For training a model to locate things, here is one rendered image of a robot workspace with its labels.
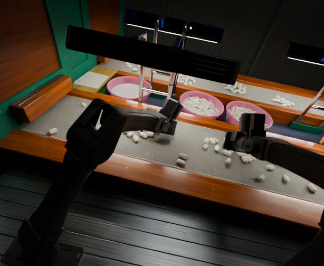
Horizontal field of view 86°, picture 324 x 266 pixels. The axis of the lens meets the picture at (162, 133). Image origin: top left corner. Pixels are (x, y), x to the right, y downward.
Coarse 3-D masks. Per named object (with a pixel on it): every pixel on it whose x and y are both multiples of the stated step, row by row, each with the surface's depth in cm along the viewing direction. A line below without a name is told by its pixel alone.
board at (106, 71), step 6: (96, 66) 116; (102, 66) 118; (96, 72) 110; (102, 72) 112; (108, 72) 113; (114, 72) 114; (108, 78) 107; (72, 84) 96; (78, 84) 97; (102, 84) 101; (78, 90) 94; (84, 90) 93; (90, 90) 94; (96, 90) 95
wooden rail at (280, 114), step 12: (120, 72) 118; (156, 84) 116; (168, 84) 115; (180, 84) 117; (204, 96) 115; (216, 96) 113; (228, 96) 115; (264, 108) 112; (276, 108) 112; (288, 108) 114; (276, 120) 116; (288, 120) 114; (300, 120) 113; (312, 120) 111
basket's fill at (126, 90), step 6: (120, 84) 114; (126, 84) 113; (132, 84) 116; (114, 90) 107; (120, 90) 107; (126, 90) 107; (132, 90) 108; (138, 90) 110; (126, 96) 103; (132, 96) 103
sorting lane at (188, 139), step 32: (64, 96) 93; (32, 128) 73; (64, 128) 76; (96, 128) 79; (192, 128) 89; (160, 160) 70; (192, 160) 73; (224, 160) 75; (256, 160) 78; (288, 192) 68; (320, 192) 70
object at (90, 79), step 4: (88, 72) 108; (92, 72) 109; (84, 76) 104; (88, 76) 105; (92, 76) 106; (96, 76) 106; (100, 76) 107; (104, 76) 108; (108, 76) 109; (76, 80) 100; (80, 80) 100; (84, 80) 101; (88, 80) 101; (92, 80) 102; (96, 80) 103; (100, 80) 103; (104, 80) 104; (80, 84) 97; (84, 84) 97; (88, 84) 98; (92, 84) 99; (96, 84) 99; (100, 84) 100; (96, 88) 96
